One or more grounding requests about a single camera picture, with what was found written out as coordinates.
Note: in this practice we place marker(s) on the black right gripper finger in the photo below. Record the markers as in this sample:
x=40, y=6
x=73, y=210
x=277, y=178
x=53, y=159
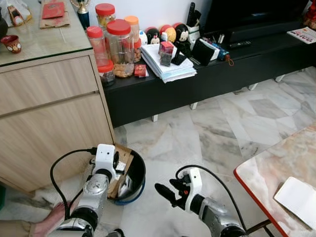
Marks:
x=168, y=195
x=178, y=184

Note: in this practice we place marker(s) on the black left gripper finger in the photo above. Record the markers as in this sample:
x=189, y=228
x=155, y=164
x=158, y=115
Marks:
x=116, y=158

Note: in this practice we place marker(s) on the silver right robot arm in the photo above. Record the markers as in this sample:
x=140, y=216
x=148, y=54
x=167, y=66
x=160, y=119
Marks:
x=217, y=217

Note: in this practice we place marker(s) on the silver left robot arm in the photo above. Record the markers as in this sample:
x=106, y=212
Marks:
x=94, y=190

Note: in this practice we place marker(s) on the black rubbish bin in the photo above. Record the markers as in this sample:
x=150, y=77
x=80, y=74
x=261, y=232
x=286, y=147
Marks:
x=139, y=177

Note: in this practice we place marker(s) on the brown cardboard piece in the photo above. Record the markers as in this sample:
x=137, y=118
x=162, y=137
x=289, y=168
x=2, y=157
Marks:
x=127, y=153

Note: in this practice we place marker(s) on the light wooden cabinet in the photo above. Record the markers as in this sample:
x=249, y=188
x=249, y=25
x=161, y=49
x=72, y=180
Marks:
x=49, y=123

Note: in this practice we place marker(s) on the black metal table leg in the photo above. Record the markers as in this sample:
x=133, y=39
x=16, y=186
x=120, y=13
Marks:
x=256, y=227

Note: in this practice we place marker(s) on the short plastic jar red lid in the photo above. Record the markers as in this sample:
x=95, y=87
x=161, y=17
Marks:
x=105, y=74

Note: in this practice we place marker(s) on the small red box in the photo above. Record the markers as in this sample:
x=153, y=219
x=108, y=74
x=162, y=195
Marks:
x=140, y=71

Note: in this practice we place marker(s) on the person's bare foot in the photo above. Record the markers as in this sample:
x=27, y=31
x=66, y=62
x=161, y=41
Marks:
x=44, y=224

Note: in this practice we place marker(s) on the white paper stack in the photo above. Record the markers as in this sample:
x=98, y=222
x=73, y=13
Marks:
x=168, y=71

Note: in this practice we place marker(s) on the black TV console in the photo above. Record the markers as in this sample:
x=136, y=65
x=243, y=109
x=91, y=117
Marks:
x=197, y=84

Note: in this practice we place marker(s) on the large plastic jar red lid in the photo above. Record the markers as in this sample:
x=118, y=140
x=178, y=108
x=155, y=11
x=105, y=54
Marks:
x=120, y=49

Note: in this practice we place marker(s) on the white flattened cardboard box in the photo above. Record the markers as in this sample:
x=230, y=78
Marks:
x=296, y=200

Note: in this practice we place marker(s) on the slim plastic jar red lid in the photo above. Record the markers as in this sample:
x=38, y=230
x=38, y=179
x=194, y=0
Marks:
x=96, y=44

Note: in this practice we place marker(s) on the small dark jar red lid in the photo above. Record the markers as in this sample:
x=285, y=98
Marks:
x=166, y=52

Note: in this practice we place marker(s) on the black phone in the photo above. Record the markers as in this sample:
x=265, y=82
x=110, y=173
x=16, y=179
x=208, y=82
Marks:
x=178, y=58

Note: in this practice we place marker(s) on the small white figurine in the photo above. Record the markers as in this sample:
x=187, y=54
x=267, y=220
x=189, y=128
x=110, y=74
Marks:
x=143, y=37

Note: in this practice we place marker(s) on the black box with white label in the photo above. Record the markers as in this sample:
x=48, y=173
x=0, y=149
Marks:
x=202, y=52

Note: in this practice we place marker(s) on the orange round figurine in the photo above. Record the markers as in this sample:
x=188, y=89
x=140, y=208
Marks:
x=169, y=33

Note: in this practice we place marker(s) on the plastic jar orange lid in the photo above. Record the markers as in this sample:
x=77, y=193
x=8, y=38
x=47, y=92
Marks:
x=132, y=20

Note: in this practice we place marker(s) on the dark blue trophy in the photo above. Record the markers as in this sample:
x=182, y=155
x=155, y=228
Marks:
x=84, y=17

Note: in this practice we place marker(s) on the white holder with remotes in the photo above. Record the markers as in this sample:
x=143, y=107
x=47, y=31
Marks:
x=193, y=33

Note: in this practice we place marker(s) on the brown paper envelope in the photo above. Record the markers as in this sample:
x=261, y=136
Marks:
x=54, y=23

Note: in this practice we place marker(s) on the black remote control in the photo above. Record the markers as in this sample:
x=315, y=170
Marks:
x=239, y=44

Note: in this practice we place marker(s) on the small red mug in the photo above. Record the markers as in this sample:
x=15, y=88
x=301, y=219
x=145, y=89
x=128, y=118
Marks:
x=11, y=44

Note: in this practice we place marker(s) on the red packet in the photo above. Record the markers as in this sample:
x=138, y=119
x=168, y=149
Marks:
x=53, y=10

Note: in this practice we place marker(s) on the red white magazine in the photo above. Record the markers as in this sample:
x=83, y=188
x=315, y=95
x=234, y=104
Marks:
x=302, y=35

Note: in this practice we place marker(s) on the red festive doll figurine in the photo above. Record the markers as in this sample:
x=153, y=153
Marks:
x=311, y=17

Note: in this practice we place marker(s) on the black soundbar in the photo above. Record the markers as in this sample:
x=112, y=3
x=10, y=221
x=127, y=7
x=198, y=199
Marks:
x=261, y=32

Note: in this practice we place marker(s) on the clear plastic snack bag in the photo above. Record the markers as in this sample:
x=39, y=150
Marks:
x=17, y=12

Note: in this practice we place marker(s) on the black television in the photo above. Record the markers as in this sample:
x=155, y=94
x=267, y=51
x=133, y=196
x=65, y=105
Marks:
x=256, y=12

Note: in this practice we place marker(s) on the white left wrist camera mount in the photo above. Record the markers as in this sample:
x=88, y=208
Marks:
x=105, y=155

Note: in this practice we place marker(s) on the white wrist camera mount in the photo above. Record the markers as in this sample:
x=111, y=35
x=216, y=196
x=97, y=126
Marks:
x=195, y=180
x=105, y=155

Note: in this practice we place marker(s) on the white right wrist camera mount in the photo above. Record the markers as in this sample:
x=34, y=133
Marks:
x=195, y=180

